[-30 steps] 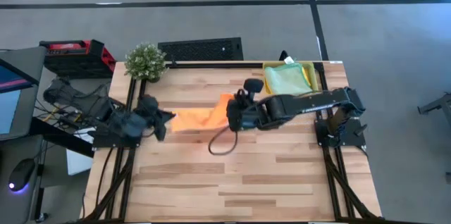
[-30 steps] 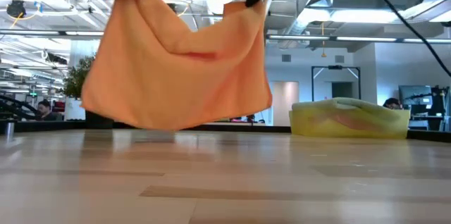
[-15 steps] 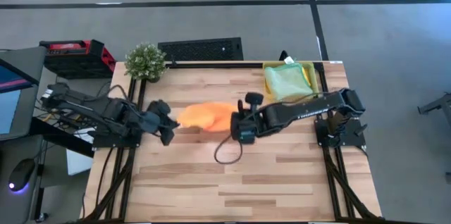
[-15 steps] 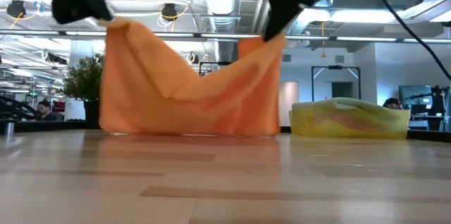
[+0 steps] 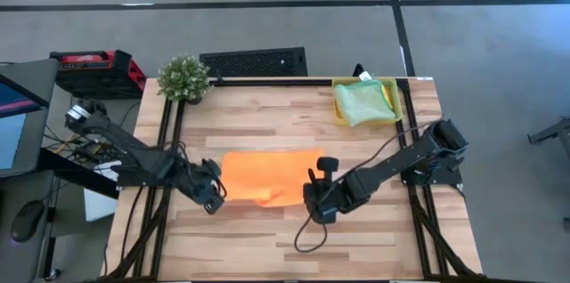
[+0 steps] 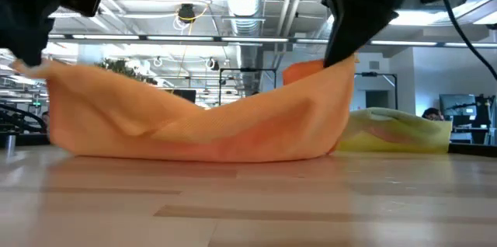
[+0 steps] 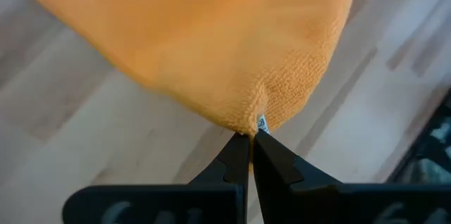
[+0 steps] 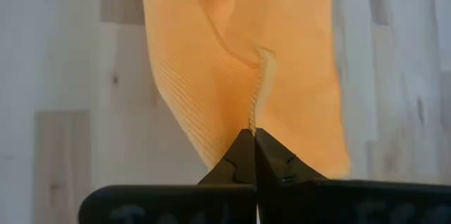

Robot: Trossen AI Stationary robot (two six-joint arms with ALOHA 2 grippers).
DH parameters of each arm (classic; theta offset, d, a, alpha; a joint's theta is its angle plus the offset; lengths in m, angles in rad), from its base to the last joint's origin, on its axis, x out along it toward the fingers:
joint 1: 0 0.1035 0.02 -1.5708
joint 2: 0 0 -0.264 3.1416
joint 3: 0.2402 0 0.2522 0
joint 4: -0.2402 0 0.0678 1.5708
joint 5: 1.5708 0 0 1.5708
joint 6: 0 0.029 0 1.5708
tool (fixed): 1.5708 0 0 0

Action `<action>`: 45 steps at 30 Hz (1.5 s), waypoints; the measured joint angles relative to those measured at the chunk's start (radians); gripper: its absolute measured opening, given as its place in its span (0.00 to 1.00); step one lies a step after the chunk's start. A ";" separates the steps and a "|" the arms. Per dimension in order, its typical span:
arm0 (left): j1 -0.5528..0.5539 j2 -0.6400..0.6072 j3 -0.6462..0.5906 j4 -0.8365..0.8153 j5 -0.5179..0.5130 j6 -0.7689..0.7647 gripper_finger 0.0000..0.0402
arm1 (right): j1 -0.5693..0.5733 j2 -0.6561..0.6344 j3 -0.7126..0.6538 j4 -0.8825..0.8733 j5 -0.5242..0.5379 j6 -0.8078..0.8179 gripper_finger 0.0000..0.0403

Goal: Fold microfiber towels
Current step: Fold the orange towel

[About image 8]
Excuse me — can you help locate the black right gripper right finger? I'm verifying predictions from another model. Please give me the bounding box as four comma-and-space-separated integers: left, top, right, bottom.
255, 127, 451, 224

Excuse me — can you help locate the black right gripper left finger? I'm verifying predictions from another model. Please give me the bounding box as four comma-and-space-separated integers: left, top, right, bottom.
78, 127, 257, 224

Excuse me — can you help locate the orange microfiber towel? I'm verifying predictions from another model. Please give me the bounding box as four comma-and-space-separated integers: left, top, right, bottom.
141, 0, 352, 180

